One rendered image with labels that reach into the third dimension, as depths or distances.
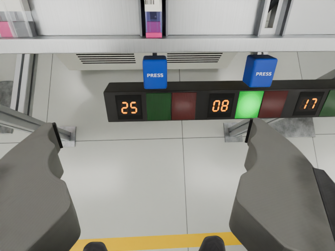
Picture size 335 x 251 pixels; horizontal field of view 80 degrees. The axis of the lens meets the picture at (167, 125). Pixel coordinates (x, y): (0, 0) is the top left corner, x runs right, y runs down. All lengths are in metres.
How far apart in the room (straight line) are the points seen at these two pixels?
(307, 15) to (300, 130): 0.88
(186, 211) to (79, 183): 0.47
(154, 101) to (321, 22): 0.18
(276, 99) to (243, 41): 0.10
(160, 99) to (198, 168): 0.69
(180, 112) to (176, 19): 0.10
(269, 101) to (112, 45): 0.19
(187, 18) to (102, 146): 0.78
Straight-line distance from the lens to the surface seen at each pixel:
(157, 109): 0.24
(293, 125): 1.09
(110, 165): 0.91
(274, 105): 0.28
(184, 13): 0.21
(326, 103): 0.32
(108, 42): 0.19
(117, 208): 0.92
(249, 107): 0.27
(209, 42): 0.19
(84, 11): 0.22
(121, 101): 0.24
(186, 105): 0.24
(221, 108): 0.26
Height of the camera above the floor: 0.89
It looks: 78 degrees down
